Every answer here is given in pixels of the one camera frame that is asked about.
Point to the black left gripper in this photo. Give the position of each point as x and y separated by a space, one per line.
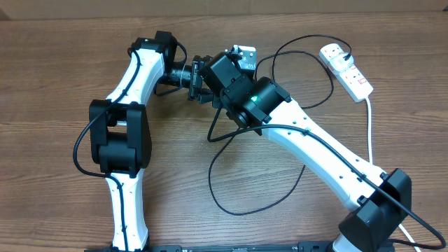
203 94

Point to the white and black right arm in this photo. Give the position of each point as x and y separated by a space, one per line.
377 201

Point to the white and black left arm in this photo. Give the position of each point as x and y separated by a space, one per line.
120 136

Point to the white charger plug adapter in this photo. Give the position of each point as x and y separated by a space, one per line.
341 62

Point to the white power strip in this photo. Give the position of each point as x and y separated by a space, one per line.
352 79

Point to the brown cardboard backdrop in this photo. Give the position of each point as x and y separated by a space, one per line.
86 9

